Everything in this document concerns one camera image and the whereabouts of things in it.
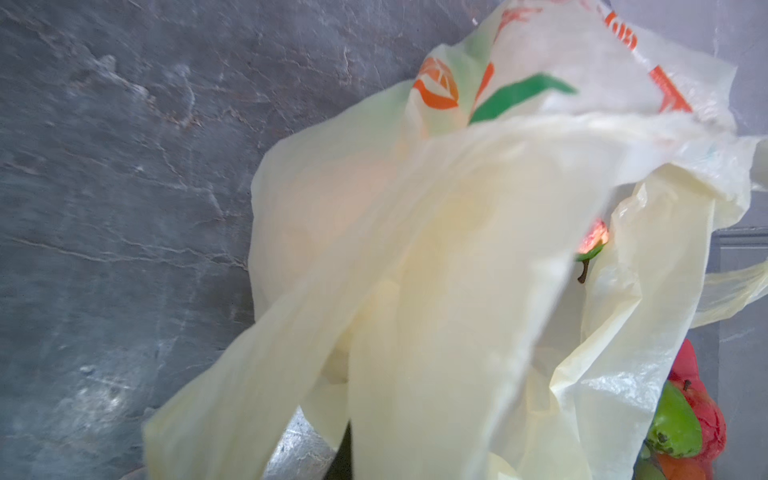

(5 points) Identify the red fake fruit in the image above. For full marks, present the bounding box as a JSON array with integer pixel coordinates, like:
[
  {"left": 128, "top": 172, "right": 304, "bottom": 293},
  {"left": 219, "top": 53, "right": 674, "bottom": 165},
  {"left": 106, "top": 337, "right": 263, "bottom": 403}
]
[{"left": 668, "top": 339, "right": 727, "bottom": 462}]

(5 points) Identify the fake strawberry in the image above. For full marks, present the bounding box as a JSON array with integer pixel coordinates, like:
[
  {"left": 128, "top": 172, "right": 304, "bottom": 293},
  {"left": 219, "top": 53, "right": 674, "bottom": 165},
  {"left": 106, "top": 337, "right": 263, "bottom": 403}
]
[{"left": 575, "top": 219, "right": 610, "bottom": 284}]

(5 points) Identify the translucent yellowish plastic bag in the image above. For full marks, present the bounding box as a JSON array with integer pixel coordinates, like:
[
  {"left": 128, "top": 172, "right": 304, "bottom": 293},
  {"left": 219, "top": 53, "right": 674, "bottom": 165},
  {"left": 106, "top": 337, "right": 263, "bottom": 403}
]
[{"left": 143, "top": 1, "right": 767, "bottom": 479}]

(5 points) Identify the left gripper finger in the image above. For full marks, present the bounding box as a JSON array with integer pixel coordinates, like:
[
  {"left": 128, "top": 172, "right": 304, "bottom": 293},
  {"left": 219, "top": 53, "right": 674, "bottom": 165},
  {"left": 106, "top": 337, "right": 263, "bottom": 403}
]
[{"left": 323, "top": 423, "right": 353, "bottom": 480}]

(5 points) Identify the orange fake fruit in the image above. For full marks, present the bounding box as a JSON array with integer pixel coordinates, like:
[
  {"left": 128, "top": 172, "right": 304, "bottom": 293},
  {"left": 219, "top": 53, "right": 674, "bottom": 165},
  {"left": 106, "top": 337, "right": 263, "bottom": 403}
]
[{"left": 656, "top": 454, "right": 714, "bottom": 480}]

